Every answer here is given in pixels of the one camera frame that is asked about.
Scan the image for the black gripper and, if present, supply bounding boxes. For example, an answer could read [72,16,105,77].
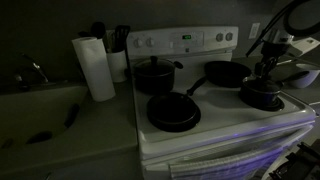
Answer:
[255,40,284,81]

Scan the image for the small glass lid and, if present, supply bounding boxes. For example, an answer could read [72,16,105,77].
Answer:
[242,74,284,93]

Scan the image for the large black pot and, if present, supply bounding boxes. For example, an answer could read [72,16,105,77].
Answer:
[133,59,184,94]

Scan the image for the glass lid with black knob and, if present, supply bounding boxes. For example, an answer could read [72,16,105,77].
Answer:
[133,55,176,77]

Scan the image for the small black saucepan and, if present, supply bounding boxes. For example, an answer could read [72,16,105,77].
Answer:
[238,70,311,108]

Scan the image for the white bowl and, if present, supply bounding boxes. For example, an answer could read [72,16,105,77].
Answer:
[293,63,320,89]

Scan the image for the white electric stove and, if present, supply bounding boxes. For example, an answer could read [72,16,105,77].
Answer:
[125,26,317,180]

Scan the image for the white utensil holder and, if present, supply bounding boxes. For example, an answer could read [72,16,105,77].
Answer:
[106,49,129,84]

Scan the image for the black slotted spatula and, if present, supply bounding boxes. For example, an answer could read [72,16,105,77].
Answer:
[113,25,132,54]

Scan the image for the white paper towel roll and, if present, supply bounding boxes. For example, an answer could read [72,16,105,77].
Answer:
[71,36,117,103]

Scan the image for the black cooking spoon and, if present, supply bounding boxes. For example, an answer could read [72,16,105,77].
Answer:
[90,21,110,53]

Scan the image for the metal faucet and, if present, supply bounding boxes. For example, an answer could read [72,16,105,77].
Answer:
[13,53,50,92]

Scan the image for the white sink basin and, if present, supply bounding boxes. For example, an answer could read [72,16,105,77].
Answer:
[0,83,89,151]

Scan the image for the black long-handled frying pan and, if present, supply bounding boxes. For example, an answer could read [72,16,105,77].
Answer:
[185,60,253,97]

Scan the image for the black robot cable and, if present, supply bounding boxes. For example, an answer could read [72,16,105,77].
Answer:
[245,0,313,58]

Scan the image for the white wall outlet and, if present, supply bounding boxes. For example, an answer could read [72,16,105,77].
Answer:
[248,22,261,40]

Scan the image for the black equipment frame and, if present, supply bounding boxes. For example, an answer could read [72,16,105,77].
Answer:
[268,141,320,180]

